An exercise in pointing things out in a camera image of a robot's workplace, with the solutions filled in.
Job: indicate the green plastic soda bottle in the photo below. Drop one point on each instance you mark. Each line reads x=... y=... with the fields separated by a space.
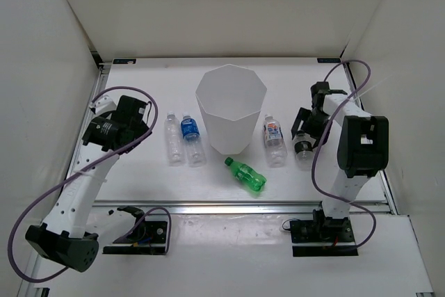
x=246 y=175

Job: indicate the clear unlabeled plastic bottle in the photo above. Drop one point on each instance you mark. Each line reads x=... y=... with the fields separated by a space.
x=173 y=140

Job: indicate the left aluminium side rail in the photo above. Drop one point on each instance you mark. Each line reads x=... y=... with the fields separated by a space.
x=99 y=85

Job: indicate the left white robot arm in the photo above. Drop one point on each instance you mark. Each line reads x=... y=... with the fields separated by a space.
x=63 y=236

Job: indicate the aluminium front rail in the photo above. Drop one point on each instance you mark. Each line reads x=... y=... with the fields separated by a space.
x=231 y=208

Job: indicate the white octagonal plastic bin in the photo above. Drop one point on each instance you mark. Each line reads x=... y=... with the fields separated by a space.
x=230 y=99

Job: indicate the black label plastic bottle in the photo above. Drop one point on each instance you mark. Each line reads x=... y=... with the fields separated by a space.
x=304 y=150

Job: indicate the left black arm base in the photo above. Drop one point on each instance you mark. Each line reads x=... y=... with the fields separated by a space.
x=149 y=237

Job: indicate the blue label plastic bottle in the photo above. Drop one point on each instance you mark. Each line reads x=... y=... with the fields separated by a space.
x=192 y=139

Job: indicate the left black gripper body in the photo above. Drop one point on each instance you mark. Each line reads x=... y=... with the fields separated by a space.
x=140 y=130

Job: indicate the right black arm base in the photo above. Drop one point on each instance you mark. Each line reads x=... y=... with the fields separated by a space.
x=309 y=240

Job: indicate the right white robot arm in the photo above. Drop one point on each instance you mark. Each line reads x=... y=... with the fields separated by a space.
x=363 y=151

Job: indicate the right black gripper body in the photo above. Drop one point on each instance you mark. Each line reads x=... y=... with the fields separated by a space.
x=316 y=117

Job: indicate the white orange label bottle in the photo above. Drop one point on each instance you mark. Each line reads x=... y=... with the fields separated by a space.
x=275 y=147

